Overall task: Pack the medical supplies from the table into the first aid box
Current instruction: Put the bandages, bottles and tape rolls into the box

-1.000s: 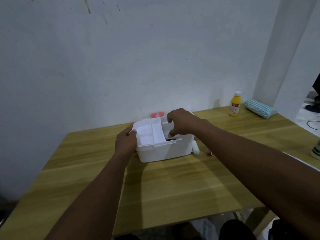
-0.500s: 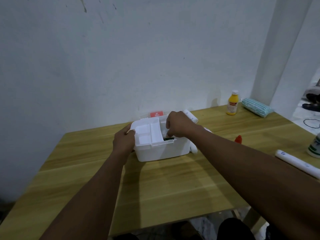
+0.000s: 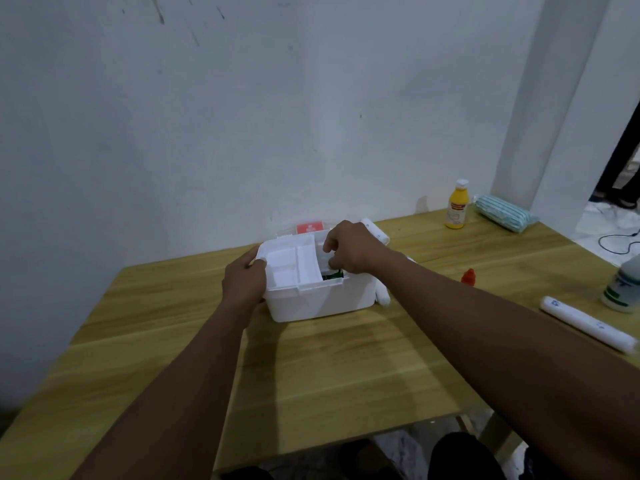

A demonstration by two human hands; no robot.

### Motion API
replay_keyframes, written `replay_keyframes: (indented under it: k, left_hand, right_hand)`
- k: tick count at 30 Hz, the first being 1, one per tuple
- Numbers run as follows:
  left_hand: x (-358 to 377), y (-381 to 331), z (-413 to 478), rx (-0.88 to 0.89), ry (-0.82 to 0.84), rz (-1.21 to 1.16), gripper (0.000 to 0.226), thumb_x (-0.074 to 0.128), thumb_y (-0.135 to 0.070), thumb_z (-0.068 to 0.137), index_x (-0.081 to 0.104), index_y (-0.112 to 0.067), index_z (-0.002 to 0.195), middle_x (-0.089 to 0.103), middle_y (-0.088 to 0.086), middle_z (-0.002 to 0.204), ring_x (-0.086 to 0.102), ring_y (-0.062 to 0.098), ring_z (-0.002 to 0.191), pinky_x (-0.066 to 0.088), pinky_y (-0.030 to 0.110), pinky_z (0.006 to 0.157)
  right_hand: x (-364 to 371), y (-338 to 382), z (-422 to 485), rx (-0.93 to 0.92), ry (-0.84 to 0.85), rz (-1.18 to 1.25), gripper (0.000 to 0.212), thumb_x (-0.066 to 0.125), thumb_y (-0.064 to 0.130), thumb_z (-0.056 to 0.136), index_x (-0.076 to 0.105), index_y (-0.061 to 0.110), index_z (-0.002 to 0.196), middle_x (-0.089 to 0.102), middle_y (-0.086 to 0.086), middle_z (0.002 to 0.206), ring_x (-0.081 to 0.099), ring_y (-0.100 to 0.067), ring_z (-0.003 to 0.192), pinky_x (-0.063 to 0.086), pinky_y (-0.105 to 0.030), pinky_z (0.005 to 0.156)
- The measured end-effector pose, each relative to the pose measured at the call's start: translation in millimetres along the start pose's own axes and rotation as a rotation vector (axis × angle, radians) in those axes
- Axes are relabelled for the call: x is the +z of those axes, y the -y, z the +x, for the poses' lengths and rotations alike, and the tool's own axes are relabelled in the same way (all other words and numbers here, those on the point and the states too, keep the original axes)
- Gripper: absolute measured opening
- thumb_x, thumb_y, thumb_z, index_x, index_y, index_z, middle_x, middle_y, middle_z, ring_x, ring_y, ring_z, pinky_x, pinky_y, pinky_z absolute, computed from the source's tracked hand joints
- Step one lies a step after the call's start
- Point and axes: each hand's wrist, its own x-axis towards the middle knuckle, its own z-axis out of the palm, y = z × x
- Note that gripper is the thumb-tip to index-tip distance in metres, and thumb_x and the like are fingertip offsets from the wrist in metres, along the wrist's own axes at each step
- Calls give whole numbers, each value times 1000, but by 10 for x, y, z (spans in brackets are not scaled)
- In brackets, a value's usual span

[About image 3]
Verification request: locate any person's right hand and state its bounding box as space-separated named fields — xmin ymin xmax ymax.
xmin=322 ymin=221 xmax=402 ymax=275

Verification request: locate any person's left hand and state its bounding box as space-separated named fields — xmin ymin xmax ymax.
xmin=221 ymin=245 xmax=269 ymax=316

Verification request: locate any white divided tray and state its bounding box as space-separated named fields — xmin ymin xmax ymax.
xmin=256 ymin=241 xmax=324 ymax=291

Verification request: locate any white plastic first aid box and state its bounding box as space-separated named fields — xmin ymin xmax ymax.
xmin=260 ymin=230 xmax=382 ymax=323

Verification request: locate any person's right forearm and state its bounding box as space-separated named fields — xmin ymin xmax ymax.
xmin=372 ymin=250 xmax=640 ymax=480

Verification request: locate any person's left forearm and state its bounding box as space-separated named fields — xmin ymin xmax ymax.
xmin=70 ymin=299 xmax=262 ymax=480

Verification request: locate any clear box lid red label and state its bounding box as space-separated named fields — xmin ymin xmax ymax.
xmin=276 ymin=221 xmax=335 ymax=241

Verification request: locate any yellow bottle white cap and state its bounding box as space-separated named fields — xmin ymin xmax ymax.
xmin=444 ymin=179 xmax=471 ymax=230

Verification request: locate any teal striped soft packet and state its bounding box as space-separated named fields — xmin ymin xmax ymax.
xmin=473 ymin=195 xmax=539 ymax=234

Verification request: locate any person's leg in dark trousers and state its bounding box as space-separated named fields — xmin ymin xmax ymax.
xmin=426 ymin=432 xmax=507 ymax=480

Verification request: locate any wooden table leg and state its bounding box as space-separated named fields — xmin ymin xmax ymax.
xmin=477 ymin=411 xmax=523 ymax=466

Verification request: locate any long white wrapped roll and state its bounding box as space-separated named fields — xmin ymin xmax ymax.
xmin=539 ymin=296 xmax=640 ymax=355

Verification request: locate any white bottle green label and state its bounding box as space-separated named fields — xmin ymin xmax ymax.
xmin=601 ymin=255 xmax=640 ymax=314

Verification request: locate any white box lid handle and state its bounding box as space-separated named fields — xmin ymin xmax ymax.
xmin=361 ymin=218 xmax=391 ymax=246

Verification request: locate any black cable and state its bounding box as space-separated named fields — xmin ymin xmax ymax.
xmin=598 ymin=227 xmax=640 ymax=256

